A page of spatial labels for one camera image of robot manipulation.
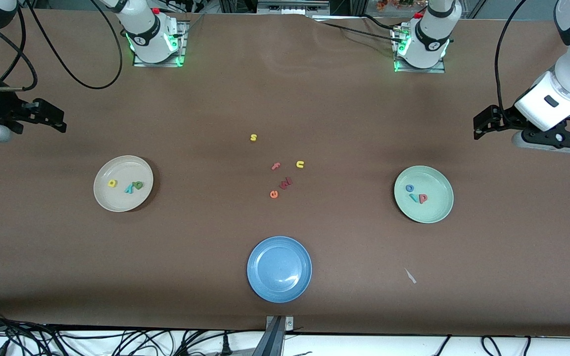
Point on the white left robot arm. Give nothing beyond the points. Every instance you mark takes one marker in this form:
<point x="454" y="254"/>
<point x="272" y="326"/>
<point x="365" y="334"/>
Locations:
<point x="431" y="39"/>

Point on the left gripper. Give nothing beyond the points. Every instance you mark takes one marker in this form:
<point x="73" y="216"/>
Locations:
<point x="507" y="118"/>

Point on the beige brown plate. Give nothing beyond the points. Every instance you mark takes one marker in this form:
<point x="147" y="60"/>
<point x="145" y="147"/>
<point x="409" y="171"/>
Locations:
<point x="117" y="200"/>

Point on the orange flowers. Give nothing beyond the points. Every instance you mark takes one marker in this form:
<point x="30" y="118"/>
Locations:
<point x="399" y="4"/>

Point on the teal letter y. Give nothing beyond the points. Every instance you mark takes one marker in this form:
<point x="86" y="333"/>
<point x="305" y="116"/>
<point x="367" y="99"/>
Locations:
<point x="129" y="188"/>

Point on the silver device box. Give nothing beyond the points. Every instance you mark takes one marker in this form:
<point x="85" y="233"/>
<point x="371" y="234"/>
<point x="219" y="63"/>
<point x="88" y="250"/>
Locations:
<point x="292" y="7"/>

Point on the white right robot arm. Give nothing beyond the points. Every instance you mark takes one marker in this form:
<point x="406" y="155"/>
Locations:
<point x="146" y="34"/>

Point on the white paper scrap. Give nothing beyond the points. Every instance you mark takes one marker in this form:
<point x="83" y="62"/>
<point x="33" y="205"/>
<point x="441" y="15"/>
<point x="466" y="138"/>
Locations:
<point x="410" y="276"/>

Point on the dark red letter w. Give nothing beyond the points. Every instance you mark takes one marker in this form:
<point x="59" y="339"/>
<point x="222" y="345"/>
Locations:
<point x="285" y="183"/>

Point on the black power plug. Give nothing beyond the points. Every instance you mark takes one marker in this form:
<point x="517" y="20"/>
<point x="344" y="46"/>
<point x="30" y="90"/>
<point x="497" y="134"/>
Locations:
<point x="225" y="346"/>

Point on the green plate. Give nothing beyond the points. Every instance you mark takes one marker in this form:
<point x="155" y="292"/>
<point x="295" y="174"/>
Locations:
<point x="436" y="207"/>

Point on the silver metal bracket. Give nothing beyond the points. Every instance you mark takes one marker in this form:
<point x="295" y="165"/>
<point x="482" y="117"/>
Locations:
<point x="289" y="324"/>

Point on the brown table cover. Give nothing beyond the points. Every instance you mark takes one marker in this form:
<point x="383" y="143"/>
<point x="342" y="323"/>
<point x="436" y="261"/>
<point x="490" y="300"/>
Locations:
<point x="285" y="89"/>

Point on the dark aluminium profile beam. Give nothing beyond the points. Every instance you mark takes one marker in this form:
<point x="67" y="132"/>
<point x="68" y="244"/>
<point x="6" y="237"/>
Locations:
<point x="272" y="341"/>

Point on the blue plate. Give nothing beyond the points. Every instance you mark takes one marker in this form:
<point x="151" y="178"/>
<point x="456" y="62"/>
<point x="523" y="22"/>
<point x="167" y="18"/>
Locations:
<point x="279" y="269"/>

